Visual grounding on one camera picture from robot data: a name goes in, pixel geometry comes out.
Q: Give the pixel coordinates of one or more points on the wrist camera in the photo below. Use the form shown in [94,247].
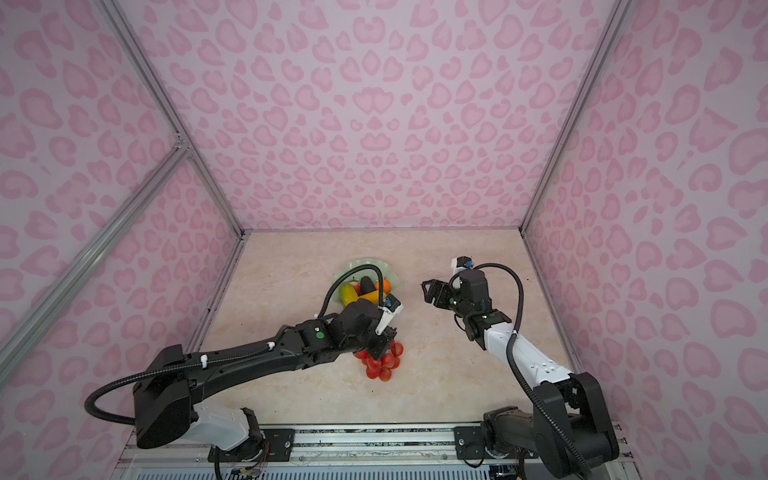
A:
[461,263]
[390,308]

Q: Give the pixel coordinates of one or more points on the corner aluminium post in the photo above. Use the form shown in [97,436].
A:
[607,41]
[129,41]

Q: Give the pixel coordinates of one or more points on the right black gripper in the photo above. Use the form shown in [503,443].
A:
[441,302]

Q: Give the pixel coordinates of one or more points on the left corner aluminium post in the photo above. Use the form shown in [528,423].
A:
[129,41]

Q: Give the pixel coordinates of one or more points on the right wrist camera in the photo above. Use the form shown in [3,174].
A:
[461,263]

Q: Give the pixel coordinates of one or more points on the red fake cherry bunch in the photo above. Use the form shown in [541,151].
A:
[382,369]

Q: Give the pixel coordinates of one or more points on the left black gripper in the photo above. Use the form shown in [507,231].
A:
[385,339]

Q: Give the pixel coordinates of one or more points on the dark fake avocado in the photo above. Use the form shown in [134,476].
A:
[367,285]

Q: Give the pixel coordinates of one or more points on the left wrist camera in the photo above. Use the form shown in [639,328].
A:
[390,308]

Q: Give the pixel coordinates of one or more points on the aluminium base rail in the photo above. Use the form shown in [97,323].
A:
[342,451]

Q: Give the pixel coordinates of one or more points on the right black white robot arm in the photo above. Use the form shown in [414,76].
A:
[569,426]

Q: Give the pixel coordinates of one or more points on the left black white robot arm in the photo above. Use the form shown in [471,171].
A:
[172,402]

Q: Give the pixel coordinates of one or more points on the green yellow fake mango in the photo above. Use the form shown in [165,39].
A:
[348,294]

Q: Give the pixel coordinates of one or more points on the right corner aluminium post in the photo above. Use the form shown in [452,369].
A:
[607,41]

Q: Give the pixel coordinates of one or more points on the light green scalloped fruit bowl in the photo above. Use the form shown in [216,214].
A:
[367,269]

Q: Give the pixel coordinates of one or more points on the diagonal aluminium frame bar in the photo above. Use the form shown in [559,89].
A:
[39,319]

